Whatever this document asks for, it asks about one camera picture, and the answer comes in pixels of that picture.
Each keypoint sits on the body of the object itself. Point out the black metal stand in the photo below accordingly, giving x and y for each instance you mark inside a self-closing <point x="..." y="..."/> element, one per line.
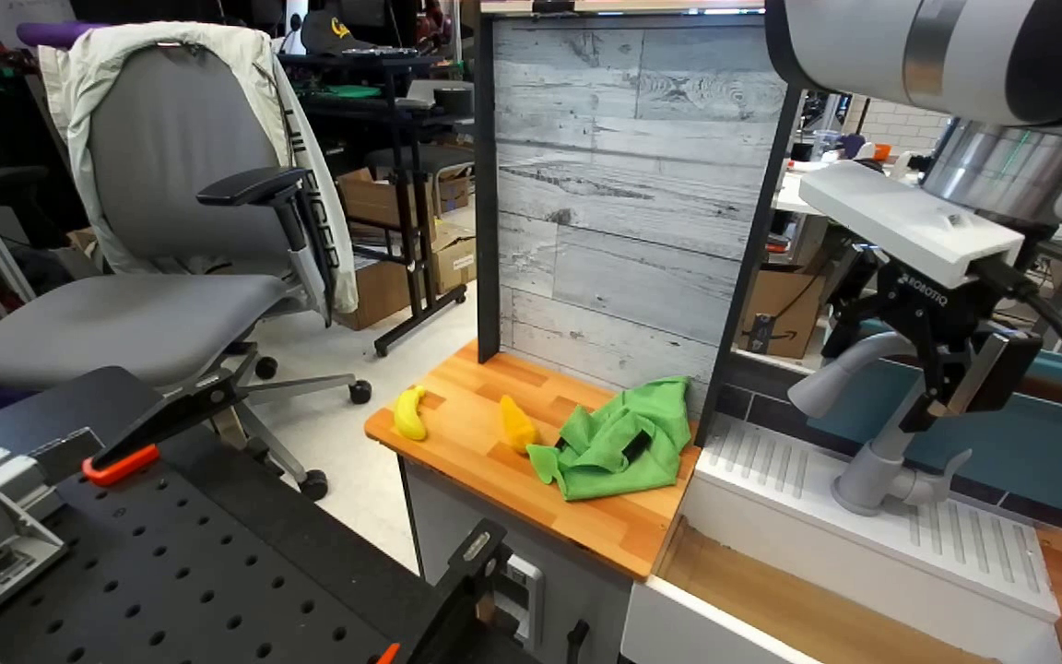
<point x="407" y="223"/>

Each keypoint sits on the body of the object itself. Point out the white toy sink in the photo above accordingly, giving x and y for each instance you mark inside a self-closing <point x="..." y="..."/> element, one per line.
<point x="775" y="494"/>

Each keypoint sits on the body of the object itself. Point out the grey office chair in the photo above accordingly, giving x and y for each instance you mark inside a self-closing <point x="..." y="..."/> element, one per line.
<point x="127" y="320"/>

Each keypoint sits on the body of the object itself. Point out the teal plastic bin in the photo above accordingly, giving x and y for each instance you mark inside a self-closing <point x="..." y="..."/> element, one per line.
<point x="1048" y="457"/>

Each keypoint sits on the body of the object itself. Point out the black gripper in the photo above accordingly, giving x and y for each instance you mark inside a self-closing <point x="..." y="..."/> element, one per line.
<point x="924" y="299"/>

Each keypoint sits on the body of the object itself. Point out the toy kitchen cabinet wooden counter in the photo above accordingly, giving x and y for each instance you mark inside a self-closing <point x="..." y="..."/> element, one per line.
<point x="470" y="457"/>

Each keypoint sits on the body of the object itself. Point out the cardboard box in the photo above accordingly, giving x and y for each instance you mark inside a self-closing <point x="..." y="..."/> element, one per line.
<point x="444" y="269"/>
<point x="790" y="307"/>
<point x="372" y="197"/>

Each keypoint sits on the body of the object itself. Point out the yellow orange toy fruit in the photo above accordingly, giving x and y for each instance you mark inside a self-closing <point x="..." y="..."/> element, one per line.
<point x="518" y="426"/>

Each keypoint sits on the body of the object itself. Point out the black metal frame post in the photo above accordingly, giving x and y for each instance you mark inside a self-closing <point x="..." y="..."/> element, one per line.
<point x="490" y="186"/>
<point x="753" y="245"/>

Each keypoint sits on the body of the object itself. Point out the yellow toy banana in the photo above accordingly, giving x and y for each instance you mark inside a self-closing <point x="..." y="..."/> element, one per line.
<point x="411" y="415"/>

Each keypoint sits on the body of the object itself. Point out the grey tap with nozzle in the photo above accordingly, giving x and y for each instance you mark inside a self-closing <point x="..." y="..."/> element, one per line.
<point x="877" y="474"/>

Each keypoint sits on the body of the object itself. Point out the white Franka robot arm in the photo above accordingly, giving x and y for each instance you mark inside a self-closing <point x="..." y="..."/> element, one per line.
<point x="877" y="51"/>

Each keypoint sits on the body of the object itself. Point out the white jacket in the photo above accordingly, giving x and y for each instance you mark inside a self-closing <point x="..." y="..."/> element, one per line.
<point x="63" y="111"/>

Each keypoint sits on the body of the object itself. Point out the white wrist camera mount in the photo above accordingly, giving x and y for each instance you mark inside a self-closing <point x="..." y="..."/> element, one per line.
<point x="903" y="223"/>

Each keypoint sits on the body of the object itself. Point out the grey wood back panel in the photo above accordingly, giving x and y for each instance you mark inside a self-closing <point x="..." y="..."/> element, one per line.
<point x="627" y="186"/>

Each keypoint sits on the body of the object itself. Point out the green cloth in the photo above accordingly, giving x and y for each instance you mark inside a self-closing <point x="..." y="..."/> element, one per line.
<point x="605" y="462"/>

